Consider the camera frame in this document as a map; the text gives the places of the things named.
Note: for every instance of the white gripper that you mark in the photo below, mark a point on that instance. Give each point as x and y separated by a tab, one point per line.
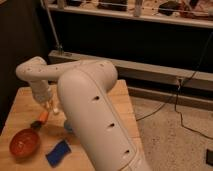
43	93

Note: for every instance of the orange ceramic bowl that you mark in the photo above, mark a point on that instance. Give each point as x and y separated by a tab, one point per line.
24	143

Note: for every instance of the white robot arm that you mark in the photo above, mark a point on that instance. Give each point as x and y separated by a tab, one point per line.
82	88

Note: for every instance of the orange toy carrot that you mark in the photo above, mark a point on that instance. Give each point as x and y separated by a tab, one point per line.
42	119

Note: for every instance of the blue plastic cup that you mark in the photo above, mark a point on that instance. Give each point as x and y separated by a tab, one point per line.
67	127

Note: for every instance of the blue sponge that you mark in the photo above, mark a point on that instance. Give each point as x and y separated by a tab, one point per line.
55	156

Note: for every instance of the metal pole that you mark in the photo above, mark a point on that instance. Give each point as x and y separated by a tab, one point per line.
58	45

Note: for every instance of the white shelf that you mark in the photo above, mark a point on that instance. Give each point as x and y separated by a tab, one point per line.
194	13

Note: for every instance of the black floor box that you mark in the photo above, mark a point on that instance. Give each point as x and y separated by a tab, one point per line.
209	157

